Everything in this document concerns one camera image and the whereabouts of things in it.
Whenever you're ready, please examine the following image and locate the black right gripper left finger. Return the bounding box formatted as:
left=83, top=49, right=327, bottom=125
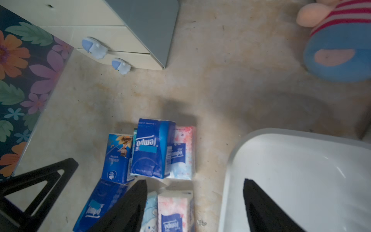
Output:
left=89, top=180, right=148, bottom=232

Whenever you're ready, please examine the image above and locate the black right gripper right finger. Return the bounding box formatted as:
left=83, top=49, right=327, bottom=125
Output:
left=243, top=179, right=304, bottom=232

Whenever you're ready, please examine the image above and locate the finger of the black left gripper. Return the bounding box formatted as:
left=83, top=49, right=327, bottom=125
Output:
left=1, top=158, right=79, bottom=232

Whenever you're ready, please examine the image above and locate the blue cartoon tissue pack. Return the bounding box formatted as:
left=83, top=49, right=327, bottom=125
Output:
left=101, top=133, right=134, bottom=185

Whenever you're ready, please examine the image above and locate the dark blue Tempo tissue pack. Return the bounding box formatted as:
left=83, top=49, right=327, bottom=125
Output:
left=130, top=119, right=176, bottom=179

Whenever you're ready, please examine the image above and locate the white plastic storage box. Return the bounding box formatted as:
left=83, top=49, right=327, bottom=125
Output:
left=218, top=129, right=371, bottom=232

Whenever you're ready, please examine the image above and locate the pink floral Tempo tissue pack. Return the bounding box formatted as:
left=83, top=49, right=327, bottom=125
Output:
left=169, top=126, right=196, bottom=180

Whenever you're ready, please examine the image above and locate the teal cartoon tissue pack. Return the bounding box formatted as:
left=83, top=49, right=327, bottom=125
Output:
left=131, top=128, right=138, bottom=159

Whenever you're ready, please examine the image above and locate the light blue Cinnamoroll tissue pack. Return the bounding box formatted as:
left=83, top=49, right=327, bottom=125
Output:
left=140, top=191, right=158, bottom=232

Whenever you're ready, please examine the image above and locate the baby doll plush toy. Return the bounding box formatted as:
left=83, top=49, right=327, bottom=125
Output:
left=296, top=0, right=371, bottom=83

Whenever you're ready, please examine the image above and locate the small blue-top drawer cabinet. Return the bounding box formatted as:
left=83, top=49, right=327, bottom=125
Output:
left=1, top=1, right=179, bottom=70

